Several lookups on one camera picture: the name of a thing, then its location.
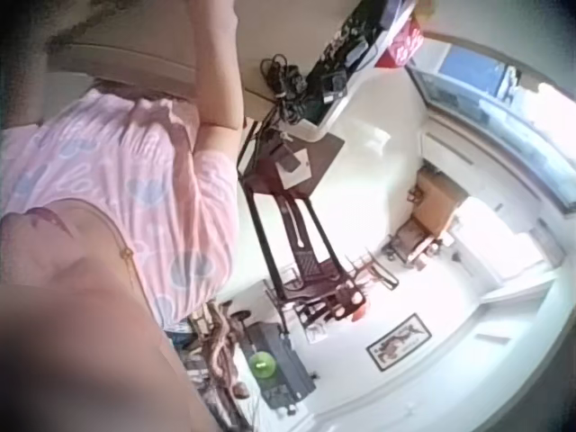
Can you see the white paper sheet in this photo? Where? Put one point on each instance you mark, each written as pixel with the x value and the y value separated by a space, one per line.
pixel 294 164

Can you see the dark wooden side table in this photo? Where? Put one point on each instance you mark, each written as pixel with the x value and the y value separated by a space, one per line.
pixel 310 157

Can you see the brown wooden cabinet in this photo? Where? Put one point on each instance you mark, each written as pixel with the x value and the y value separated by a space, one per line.
pixel 434 202

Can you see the dark grey storage box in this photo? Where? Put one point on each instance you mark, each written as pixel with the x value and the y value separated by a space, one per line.
pixel 281 364

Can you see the green round ball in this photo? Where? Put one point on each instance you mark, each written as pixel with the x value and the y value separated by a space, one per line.
pixel 263 363

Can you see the cluttered white shelf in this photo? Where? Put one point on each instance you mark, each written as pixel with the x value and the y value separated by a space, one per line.
pixel 346 72

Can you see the framed picture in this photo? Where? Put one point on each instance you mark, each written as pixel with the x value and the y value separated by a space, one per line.
pixel 398 342

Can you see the red patterned box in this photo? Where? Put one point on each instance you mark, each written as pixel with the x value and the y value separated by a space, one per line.
pixel 405 42

